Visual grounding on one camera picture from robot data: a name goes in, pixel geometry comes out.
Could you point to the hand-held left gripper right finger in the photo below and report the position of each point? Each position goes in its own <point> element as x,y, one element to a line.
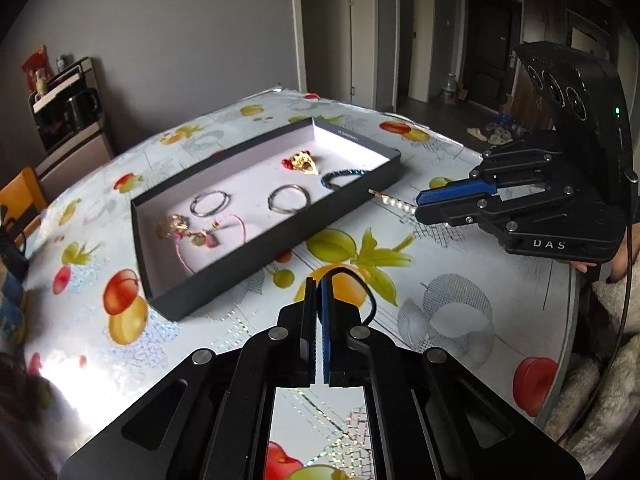
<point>327,330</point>

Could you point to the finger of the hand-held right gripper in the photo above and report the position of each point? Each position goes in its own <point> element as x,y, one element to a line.
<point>450,215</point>
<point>450,193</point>

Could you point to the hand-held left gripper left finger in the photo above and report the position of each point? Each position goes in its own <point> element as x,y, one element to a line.
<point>311,330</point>

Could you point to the pearl hair pin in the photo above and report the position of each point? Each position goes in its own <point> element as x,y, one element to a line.
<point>395,203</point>

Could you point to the black shallow cardboard box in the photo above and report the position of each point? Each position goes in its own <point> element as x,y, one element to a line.
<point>240,280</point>

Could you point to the red bead gold earrings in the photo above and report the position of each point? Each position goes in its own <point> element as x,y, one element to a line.
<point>302,162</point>

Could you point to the gold round hair clip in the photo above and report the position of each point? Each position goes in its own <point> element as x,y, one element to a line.
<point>172,226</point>

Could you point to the person's right hand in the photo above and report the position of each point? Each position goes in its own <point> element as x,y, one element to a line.
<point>619,265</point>

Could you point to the pile of shoes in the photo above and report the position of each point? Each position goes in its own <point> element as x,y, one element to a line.
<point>497,132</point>

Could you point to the grey floor bottle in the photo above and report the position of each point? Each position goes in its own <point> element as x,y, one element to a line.
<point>450,89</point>

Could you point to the dark entrance door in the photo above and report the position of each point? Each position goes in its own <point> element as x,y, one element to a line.
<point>487,50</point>

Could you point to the white door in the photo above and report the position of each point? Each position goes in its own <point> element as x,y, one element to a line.
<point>362,35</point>
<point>422,35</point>

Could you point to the white fluffy robe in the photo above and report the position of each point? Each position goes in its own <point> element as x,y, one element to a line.
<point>600,385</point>

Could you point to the black water dispenser cabinet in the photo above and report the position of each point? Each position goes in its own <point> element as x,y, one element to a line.
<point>75,150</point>

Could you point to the wooden chair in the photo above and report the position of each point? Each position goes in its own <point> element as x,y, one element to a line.
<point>20,200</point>

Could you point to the black electric kettle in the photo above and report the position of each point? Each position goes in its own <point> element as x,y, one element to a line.
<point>80,107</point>

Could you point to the small yellow bottle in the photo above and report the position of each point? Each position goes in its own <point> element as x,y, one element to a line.
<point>41,84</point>

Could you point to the red snack bag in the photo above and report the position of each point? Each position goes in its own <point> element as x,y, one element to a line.
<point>35,62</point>

